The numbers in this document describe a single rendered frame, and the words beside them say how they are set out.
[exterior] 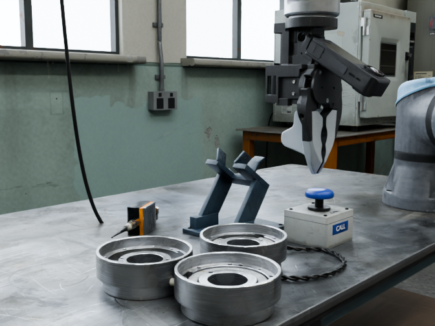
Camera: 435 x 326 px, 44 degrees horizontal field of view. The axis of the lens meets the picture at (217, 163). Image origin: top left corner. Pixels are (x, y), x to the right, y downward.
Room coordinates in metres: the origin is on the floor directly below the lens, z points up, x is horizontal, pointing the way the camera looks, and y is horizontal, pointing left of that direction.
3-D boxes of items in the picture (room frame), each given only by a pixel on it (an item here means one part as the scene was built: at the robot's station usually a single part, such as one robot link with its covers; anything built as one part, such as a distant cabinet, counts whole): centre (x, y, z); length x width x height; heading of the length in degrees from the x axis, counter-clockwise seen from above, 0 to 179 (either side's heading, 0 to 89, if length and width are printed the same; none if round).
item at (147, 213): (0.79, 0.11, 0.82); 0.05 x 0.02 x 0.04; 166
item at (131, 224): (0.77, 0.12, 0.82); 0.17 x 0.02 x 0.04; 166
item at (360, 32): (3.13, -0.74, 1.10); 0.62 x 0.61 x 0.65; 137
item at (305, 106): (0.74, -0.13, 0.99); 0.05 x 0.02 x 0.09; 137
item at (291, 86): (0.77, -0.12, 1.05); 0.09 x 0.08 x 0.12; 47
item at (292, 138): (0.76, -0.11, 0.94); 0.06 x 0.03 x 0.09; 47
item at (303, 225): (0.75, -0.15, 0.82); 0.08 x 0.07 x 0.05; 137
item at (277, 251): (0.64, -0.03, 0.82); 0.10 x 0.10 x 0.04
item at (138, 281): (0.58, 0.08, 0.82); 0.10 x 0.10 x 0.04
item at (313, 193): (0.75, -0.14, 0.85); 0.04 x 0.04 x 0.05
